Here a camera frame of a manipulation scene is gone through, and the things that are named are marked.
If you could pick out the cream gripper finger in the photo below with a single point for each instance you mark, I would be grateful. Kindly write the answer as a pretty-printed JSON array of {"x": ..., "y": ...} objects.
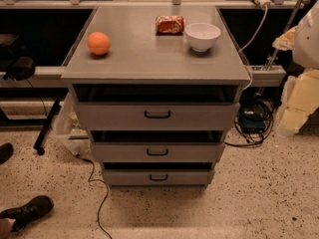
[
  {"x": 300, "y": 99},
  {"x": 285, "y": 42}
]

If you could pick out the grey drawer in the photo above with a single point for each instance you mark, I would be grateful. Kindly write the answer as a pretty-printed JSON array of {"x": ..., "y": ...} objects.
[
  {"x": 171, "y": 152},
  {"x": 138, "y": 177},
  {"x": 152, "y": 116}
]

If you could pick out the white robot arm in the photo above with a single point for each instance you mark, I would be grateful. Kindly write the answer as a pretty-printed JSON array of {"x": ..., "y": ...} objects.
[{"x": 305, "y": 50}]

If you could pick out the grey drawer cabinet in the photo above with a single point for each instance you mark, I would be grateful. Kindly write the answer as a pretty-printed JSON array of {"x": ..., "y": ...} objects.
[{"x": 145, "y": 67}]

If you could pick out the grey top drawer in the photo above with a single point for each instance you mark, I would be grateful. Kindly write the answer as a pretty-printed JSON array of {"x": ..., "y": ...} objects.
[{"x": 152, "y": 116}]

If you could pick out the grey bottom drawer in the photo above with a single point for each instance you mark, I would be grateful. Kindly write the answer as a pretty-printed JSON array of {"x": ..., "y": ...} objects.
[{"x": 138, "y": 177}]

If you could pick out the grey metal pole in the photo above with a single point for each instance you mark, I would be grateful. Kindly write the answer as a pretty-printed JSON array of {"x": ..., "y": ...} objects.
[{"x": 296, "y": 7}]

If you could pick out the blue electronic box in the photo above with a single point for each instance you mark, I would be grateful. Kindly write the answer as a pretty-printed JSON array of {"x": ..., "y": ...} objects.
[{"x": 251, "y": 123}]

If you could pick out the white bowl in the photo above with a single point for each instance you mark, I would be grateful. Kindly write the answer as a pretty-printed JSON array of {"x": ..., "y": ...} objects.
[{"x": 201, "y": 36}]

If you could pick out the crushed red snack bag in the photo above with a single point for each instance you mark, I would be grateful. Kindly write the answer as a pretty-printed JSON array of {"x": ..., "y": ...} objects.
[{"x": 171, "y": 25}]

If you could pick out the orange fruit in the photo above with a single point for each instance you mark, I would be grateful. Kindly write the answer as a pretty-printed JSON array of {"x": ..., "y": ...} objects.
[{"x": 98, "y": 43}]

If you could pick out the clear plastic bag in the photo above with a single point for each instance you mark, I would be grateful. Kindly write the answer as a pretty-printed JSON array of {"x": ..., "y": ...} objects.
[{"x": 68, "y": 130}]

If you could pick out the black chair leg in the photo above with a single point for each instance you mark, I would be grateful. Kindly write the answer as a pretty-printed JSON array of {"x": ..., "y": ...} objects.
[{"x": 46, "y": 125}]

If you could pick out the black shoe lower left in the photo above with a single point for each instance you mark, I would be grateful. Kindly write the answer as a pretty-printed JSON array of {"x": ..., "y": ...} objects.
[{"x": 35, "y": 209}]

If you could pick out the black shoe left edge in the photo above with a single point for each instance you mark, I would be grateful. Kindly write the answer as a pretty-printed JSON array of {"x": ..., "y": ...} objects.
[{"x": 6, "y": 151}]

